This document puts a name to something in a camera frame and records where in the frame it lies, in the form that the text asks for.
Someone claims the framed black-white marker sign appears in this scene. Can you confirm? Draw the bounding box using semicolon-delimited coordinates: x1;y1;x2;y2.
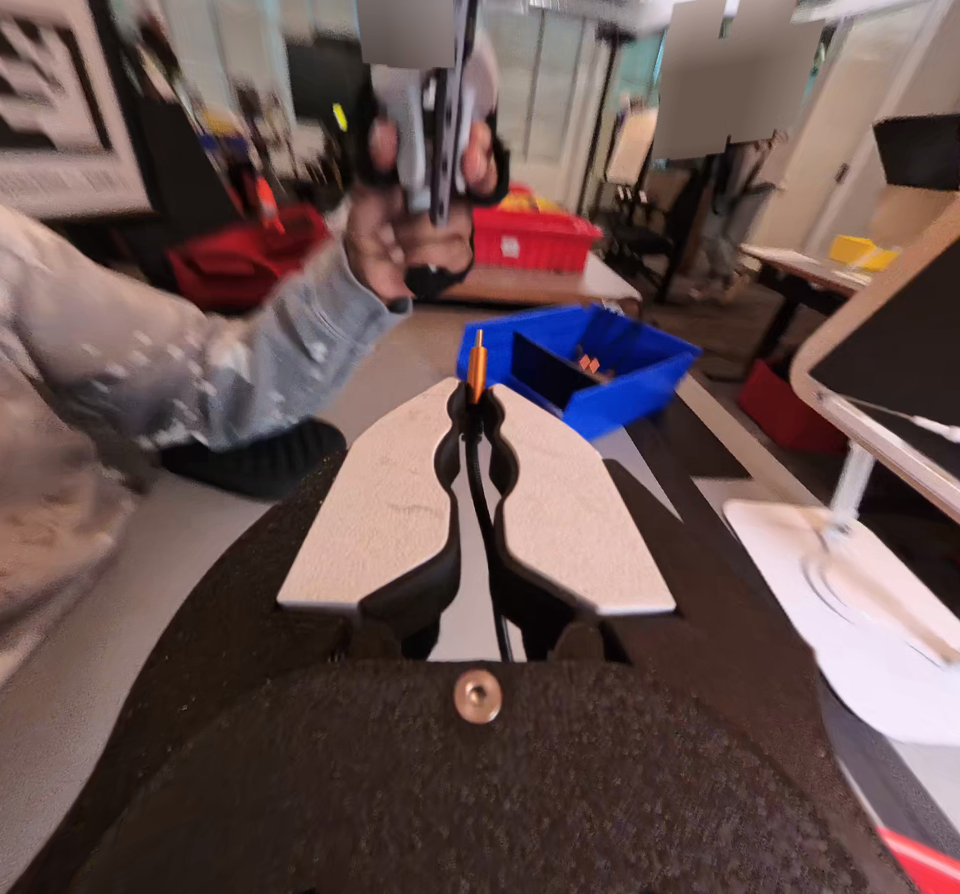
0;0;157;221

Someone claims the blue storage bin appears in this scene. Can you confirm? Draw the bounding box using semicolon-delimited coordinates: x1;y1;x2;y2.
456;303;704;442

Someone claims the long red storage bin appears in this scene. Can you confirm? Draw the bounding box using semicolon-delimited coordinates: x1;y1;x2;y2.
471;204;605;274

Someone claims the black floor lamp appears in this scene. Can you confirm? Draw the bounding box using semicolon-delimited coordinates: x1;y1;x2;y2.
576;22;639;214

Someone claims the red basket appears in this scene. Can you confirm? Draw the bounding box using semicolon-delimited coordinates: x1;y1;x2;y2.
167;205;333;311

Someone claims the white tablet stand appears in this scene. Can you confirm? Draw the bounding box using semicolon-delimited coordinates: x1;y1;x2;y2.
722;395;960;747

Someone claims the red storage crate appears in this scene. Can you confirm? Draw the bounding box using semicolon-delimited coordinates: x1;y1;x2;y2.
737;360;850;457

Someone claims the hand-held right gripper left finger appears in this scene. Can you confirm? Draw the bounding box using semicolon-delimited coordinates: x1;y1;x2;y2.
277;378;464;655

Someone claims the wooden work table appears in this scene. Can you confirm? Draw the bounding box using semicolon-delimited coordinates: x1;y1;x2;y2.
441;252;645;313

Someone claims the person's left forearm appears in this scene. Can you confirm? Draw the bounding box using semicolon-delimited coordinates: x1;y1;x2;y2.
0;204;412;454

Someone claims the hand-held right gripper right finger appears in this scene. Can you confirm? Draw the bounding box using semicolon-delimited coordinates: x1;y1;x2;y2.
486;384;678;655

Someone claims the yellow storage bin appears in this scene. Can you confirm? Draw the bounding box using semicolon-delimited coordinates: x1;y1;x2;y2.
829;234;901;274

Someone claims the person's left hand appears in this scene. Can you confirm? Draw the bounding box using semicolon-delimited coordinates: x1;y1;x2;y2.
345;117;502;304

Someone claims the orange traffic cone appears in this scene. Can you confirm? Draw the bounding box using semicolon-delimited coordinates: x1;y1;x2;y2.
255;175;288;233

